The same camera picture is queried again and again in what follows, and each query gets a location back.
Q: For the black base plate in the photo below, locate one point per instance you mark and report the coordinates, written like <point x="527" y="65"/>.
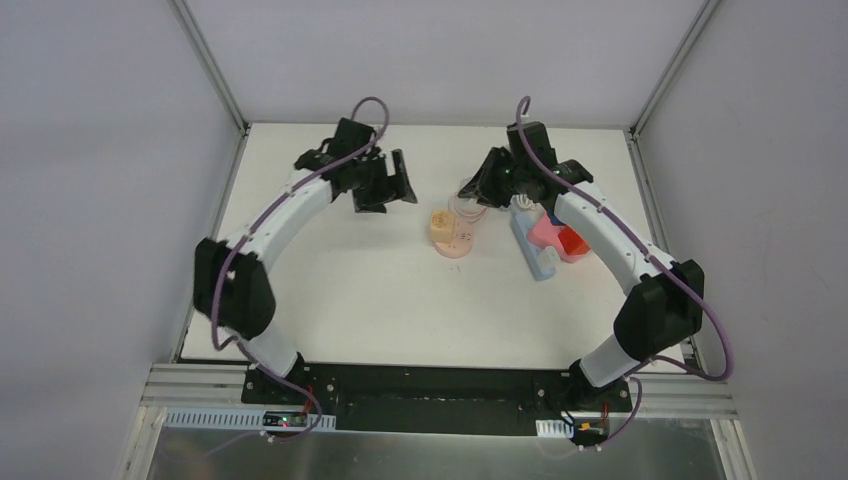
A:
<point x="440" y="400"/>

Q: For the round pink socket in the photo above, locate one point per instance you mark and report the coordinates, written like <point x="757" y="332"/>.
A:
<point x="461" y="244"/>

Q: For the light blue power strip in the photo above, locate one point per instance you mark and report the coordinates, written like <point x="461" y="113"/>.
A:
<point x="542" y="261"/>

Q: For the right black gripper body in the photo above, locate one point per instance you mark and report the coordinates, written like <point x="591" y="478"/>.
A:
<point x="499" y="180"/>

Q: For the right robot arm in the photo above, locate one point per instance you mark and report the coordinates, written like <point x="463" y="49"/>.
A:
<point x="662" y="295"/>

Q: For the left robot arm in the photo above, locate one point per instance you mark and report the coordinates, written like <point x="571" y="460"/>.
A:
<point x="231" y="284"/>

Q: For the pink power strip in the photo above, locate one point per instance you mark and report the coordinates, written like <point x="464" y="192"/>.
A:
<point x="545" y="233"/>

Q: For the beige cube plug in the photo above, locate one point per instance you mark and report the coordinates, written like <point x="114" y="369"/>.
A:
<point x="442" y="226"/>

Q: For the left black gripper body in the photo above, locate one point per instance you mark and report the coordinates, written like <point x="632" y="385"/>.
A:
<point x="370" y="175"/>

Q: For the red cube socket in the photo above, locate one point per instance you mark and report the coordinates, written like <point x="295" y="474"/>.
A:
<point x="573" y="245"/>

